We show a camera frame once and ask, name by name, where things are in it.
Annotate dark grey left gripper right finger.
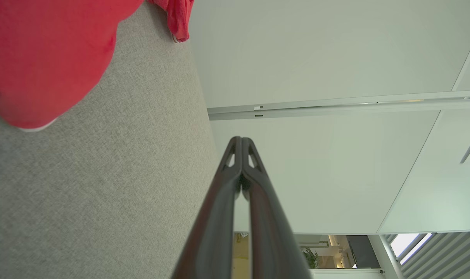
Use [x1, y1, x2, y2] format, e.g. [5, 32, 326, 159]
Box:
[242, 137, 312, 279]

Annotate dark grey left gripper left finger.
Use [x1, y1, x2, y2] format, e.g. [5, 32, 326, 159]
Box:
[172, 136, 242, 279]

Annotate red shorts with elastic waist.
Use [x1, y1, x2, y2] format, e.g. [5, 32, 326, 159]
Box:
[0, 0, 144, 132]

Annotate green potted plant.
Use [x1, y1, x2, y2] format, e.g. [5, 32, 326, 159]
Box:
[302, 248, 320, 269]

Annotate grey window blinds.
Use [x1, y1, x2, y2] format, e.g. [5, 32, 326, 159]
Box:
[385, 231, 470, 279]

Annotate dark wall panel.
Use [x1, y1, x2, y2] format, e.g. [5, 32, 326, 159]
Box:
[346, 235, 380, 269]

